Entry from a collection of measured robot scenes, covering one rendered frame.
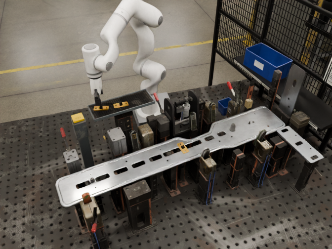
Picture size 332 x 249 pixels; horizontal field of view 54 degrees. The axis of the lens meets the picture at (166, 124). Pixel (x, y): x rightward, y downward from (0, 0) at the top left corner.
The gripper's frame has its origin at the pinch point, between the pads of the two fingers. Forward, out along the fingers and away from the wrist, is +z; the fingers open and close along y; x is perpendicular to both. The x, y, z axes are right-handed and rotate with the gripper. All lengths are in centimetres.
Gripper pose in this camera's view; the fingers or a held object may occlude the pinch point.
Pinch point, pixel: (99, 98)
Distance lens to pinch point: 184.3
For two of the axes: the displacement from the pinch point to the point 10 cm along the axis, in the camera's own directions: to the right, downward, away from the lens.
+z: 0.0, 7.3, 6.8
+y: 0.5, 6.8, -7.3
